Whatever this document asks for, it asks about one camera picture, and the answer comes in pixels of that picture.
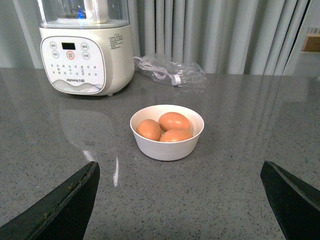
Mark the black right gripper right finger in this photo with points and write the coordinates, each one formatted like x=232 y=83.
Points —
x=295 y=203

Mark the brown front egg in bowl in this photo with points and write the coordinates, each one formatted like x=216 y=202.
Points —
x=176 y=135

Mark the white round bowl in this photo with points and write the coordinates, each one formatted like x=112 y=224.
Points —
x=167 y=151

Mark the grey curtain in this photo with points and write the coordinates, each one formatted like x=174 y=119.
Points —
x=251 y=37

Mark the brown cardboard box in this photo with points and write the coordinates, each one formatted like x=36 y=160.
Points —
x=311 y=43

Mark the brown back egg in bowl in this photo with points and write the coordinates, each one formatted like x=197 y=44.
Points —
x=173 y=120

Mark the white soy milk maker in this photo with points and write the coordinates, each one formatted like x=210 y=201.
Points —
x=86 y=45

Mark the clear plastic bag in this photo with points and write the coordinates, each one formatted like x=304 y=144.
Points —
x=161 y=69

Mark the brown egg in bowl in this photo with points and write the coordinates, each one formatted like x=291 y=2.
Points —
x=176 y=135
x=149 y=129
x=173 y=120

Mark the brown left egg in bowl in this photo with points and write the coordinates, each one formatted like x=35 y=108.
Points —
x=149 y=129

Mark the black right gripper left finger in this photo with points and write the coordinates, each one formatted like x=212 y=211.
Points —
x=63 y=214

